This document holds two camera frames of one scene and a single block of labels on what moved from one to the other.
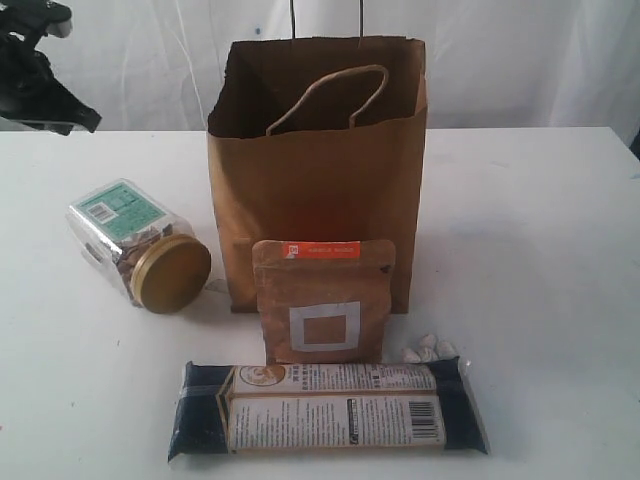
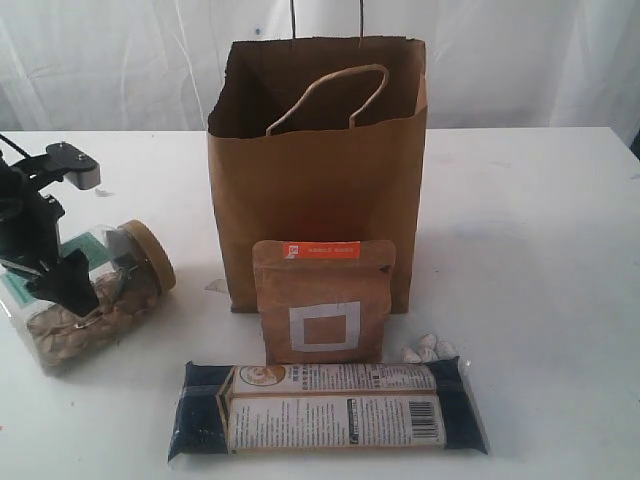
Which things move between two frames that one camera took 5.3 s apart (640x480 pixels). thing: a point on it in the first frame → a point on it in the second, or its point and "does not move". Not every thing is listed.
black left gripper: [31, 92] → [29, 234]
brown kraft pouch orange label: [324, 302] does not move
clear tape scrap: [218, 285] does not move
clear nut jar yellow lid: [143, 249] → [130, 267]
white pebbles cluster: [430, 351] does not move
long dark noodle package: [221, 408] does not move
